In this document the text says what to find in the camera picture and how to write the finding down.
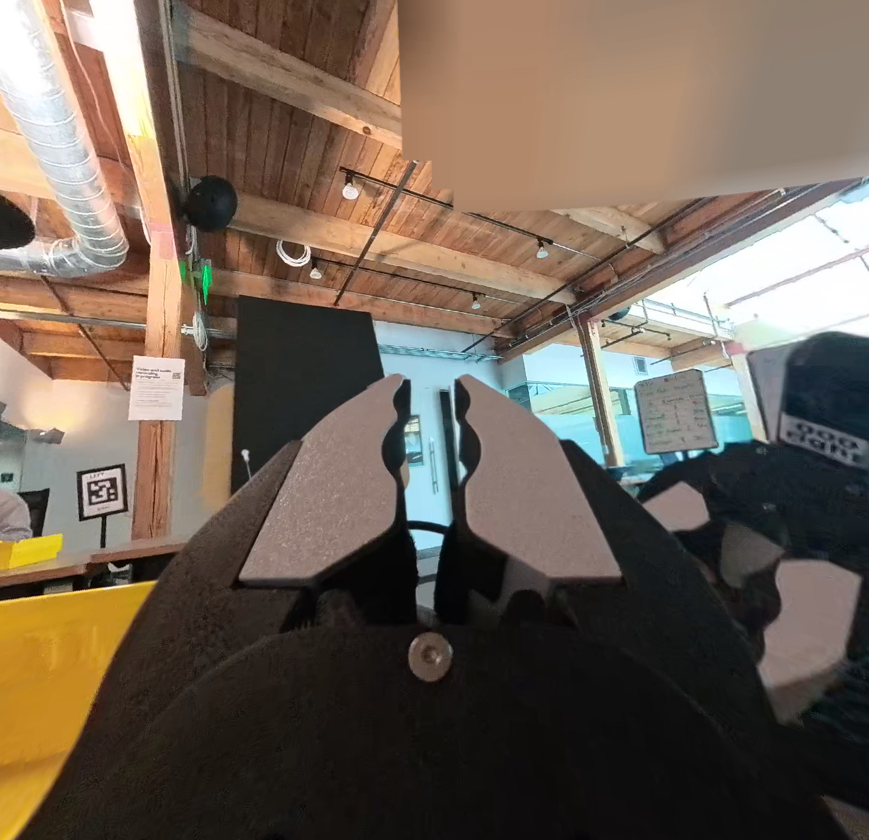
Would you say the black lighting track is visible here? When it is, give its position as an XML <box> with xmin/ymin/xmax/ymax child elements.
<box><xmin>339</xmin><ymin>167</ymin><xmax>554</xmax><ymax>243</ymax></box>

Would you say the black white marker sign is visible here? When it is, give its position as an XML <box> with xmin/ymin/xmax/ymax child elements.
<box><xmin>76</xmin><ymin>464</ymin><xmax>130</xmax><ymax>549</ymax></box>

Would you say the white paper notice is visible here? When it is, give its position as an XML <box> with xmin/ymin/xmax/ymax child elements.
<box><xmin>128</xmin><ymin>358</ymin><xmax>186</xmax><ymax>421</ymax></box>

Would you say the thick wooden post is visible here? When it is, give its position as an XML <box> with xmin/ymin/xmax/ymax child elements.
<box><xmin>102</xmin><ymin>0</ymin><xmax>205</xmax><ymax>541</ymax></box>

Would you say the yellow plastic bin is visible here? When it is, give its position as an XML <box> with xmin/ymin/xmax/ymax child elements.
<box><xmin>0</xmin><ymin>581</ymin><xmax>158</xmax><ymax>840</ymax></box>

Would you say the yellow plastic tray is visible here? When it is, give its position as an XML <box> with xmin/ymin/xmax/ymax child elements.
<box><xmin>0</xmin><ymin>533</ymin><xmax>64</xmax><ymax>571</ymax></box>

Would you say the black acoustic panel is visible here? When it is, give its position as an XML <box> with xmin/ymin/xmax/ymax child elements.
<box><xmin>231</xmin><ymin>296</ymin><xmax>382</xmax><ymax>495</ymax></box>

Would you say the black spherical speaker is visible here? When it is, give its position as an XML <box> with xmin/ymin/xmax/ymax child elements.
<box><xmin>180</xmin><ymin>175</ymin><xmax>239</xmax><ymax>233</ymax></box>
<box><xmin>0</xmin><ymin>195</ymin><xmax>36</xmax><ymax>250</ymax></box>

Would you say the whiteboard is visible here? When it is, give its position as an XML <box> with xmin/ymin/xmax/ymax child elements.
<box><xmin>635</xmin><ymin>369</ymin><xmax>719</xmax><ymax>455</ymax></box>

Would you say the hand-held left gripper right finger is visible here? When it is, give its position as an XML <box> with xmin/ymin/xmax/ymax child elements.
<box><xmin>454</xmin><ymin>375</ymin><xmax>623</xmax><ymax>605</ymax></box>

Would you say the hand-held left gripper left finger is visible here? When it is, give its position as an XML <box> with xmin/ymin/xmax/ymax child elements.
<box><xmin>238</xmin><ymin>373</ymin><xmax>411</xmax><ymax>590</ymax></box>

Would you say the green exit sign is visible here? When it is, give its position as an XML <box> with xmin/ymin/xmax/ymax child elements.
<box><xmin>180</xmin><ymin>259</ymin><xmax>213</xmax><ymax>305</ymax></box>

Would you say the thin wooden post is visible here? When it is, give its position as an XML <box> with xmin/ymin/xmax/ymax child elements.
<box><xmin>577</xmin><ymin>317</ymin><xmax>622</xmax><ymax>468</ymax></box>

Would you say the black office chair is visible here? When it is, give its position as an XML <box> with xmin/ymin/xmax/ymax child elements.
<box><xmin>19</xmin><ymin>488</ymin><xmax>52</xmax><ymax>539</ymax></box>

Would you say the wooden desk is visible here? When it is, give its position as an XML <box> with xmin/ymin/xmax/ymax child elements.
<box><xmin>0</xmin><ymin>535</ymin><xmax>191</xmax><ymax>590</ymax></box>

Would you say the silver ventilation duct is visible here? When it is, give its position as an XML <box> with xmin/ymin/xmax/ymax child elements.
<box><xmin>0</xmin><ymin>0</ymin><xmax>130</xmax><ymax>277</ymax></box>

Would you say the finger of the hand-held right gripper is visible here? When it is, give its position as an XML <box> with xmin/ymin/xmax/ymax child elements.
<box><xmin>641</xmin><ymin>480</ymin><xmax>711</xmax><ymax>533</ymax></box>
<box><xmin>718</xmin><ymin>522</ymin><xmax>864</xmax><ymax>725</ymax></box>

